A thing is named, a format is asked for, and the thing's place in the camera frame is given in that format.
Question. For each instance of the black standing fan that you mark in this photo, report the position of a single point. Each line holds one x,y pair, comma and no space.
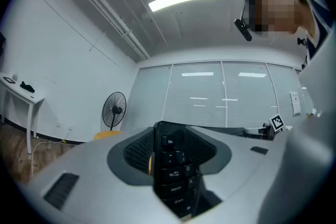
114,108

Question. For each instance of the person's head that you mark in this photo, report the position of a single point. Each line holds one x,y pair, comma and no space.
281,13

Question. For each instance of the round wooden table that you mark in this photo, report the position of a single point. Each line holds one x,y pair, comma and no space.
107,135

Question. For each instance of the black keyboard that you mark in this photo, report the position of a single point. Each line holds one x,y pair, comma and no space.
170,165

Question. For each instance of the black head-mounted camera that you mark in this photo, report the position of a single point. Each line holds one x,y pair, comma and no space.
244,27

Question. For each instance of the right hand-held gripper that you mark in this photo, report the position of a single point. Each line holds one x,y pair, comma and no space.
277,123

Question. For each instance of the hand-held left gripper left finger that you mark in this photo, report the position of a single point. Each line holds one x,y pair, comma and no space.
105,204

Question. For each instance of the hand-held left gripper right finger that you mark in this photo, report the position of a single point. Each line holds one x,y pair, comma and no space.
244,178

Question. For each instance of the person's navy striped shirt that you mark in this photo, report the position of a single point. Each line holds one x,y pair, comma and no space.
319,8

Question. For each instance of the white paper sign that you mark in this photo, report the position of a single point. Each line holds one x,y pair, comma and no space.
295,102

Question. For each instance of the black picture frame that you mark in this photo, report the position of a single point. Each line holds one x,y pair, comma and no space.
8,80

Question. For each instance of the white ceiling pipes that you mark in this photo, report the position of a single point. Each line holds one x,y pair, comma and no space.
105,10

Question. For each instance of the white side table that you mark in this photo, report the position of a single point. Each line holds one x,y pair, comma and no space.
23,95

